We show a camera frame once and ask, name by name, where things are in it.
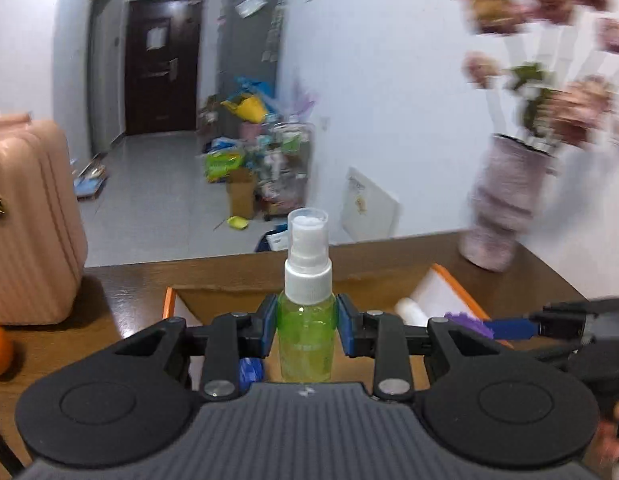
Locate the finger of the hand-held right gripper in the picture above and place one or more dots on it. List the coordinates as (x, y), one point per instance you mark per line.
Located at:
(512, 329)

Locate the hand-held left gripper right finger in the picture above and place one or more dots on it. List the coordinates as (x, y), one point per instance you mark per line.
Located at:
(345, 325)

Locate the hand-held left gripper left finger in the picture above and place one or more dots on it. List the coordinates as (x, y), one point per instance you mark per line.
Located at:
(269, 322)

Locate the green spray bottle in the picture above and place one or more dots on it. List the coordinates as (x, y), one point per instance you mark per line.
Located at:
(304, 330)

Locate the orange-rimmed cardboard box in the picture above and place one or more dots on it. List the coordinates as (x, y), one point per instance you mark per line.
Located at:
(229, 300)

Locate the person's right hand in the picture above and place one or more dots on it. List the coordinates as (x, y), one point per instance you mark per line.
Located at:
(614, 435)

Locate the purple ribbed cap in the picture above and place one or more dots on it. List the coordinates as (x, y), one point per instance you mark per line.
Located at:
(470, 323)

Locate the blue ribbed cap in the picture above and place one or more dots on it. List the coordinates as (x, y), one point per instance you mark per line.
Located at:
(250, 373)

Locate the white plastic bottle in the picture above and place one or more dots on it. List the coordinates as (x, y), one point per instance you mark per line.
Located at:
(412, 312)

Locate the blue and white packet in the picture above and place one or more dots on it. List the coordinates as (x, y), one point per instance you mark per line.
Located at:
(275, 241)

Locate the yellow-green floor item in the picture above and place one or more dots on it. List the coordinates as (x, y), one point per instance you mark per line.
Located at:
(238, 223)

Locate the white board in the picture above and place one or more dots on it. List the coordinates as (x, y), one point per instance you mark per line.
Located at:
(369, 210)

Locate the small brown cardboard box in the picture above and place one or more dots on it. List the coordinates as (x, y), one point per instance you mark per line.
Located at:
(242, 195)

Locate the pale purple ribbed vase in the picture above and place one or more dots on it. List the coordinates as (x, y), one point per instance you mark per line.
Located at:
(504, 195)

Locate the green plastic packet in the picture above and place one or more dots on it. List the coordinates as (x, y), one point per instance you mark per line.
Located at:
(223, 166)

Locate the pink bucket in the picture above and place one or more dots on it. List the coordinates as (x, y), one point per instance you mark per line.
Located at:
(250, 131)

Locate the yellow watering can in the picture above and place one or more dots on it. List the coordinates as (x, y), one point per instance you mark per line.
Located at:
(249, 107)

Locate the purple dried plant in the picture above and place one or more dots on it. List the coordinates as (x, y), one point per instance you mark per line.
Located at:
(304, 100)

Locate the blue pet feeder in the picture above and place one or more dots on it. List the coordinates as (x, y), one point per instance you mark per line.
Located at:
(92, 182)

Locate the dark brown door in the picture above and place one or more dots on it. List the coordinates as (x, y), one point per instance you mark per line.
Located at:
(162, 85)

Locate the pink suitcase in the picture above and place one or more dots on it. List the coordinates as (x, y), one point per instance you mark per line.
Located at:
(29, 220)

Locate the grey tall cabinet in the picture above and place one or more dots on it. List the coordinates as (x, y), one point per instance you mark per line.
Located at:
(244, 45)

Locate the pink flower bouquet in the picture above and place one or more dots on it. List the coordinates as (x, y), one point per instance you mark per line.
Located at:
(554, 35)

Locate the grey metal door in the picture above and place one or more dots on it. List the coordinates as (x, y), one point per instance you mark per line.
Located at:
(99, 75)

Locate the white paper notice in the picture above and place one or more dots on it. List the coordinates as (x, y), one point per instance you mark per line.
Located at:
(156, 39)

